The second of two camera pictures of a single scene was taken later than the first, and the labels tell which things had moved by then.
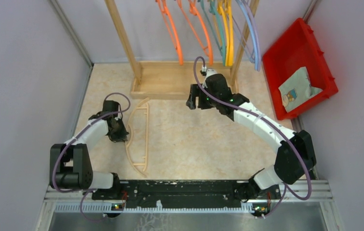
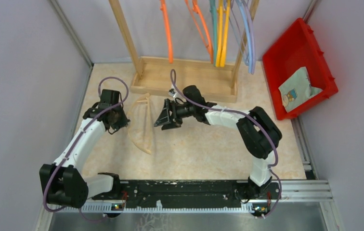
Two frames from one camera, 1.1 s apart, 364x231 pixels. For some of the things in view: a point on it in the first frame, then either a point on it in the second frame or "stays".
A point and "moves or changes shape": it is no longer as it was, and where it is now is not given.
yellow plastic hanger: (221, 6) to (220, 50)
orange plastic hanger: (162, 5) moves or changes shape
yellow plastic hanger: (229, 59) to (222, 46)
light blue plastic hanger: (256, 56) moves or changes shape
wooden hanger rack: (172, 79) stays
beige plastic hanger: (129, 132) to (140, 123)
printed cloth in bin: (297, 89) stays
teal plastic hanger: (213, 9) moves or changes shape
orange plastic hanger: (207, 50) moves or changes shape
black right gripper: (196, 91) to (164, 118)
